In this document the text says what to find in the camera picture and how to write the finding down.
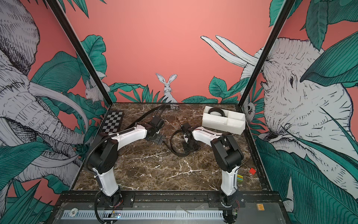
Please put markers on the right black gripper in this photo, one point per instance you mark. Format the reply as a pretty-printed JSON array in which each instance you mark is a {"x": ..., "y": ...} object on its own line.
[{"x": 186, "y": 148}]

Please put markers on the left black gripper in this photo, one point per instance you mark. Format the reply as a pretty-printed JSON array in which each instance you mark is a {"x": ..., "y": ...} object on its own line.
[{"x": 160, "y": 140}]

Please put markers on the long black belt s-curved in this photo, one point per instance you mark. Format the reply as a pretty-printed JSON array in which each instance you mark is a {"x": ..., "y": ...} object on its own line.
[{"x": 217, "y": 110}]

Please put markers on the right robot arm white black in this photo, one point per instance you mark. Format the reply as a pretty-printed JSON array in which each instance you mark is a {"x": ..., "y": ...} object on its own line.
[{"x": 226, "y": 151}]

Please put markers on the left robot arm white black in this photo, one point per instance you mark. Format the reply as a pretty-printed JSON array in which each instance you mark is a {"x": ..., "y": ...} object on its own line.
[{"x": 102, "y": 157}]

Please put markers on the white foam storage box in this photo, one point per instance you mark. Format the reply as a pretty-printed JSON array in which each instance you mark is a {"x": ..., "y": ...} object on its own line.
[{"x": 234, "y": 122}]

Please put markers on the black belt upper long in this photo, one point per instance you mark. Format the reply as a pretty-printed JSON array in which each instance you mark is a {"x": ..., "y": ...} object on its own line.
[{"x": 162, "y": 107}]

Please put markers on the black white checkerboard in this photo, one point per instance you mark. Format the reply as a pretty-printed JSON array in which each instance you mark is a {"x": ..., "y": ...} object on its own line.
[{"x": 112, "y": 122}]

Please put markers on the red cube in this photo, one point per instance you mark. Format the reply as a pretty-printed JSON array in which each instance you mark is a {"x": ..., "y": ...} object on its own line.
[{"x": 253, "y": 171}]

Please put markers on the orange label sticker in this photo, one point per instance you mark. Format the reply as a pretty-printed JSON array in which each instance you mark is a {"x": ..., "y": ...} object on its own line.
[{"x": 260, "y": 207}]

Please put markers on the white slotted cable duct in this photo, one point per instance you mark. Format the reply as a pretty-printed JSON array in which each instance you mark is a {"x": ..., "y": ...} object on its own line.
[{"x": 142, "y": 214}]

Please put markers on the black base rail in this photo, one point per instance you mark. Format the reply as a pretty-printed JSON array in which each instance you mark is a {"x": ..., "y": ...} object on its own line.
[{"x": 212, "y": 198}]

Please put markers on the left black frame post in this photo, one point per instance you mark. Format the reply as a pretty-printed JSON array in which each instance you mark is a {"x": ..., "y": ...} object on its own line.
[{"x": 75, "y": 42}]

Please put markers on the black frame post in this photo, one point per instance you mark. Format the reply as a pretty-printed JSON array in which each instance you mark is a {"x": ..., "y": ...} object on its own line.
[
  {"x": 75, "y": 42},
  {"x": 284, "y": 12}
]

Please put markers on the right black frame post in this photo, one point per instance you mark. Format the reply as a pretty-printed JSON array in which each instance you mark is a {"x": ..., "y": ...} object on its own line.
[{"x": 284, "y": 12}]

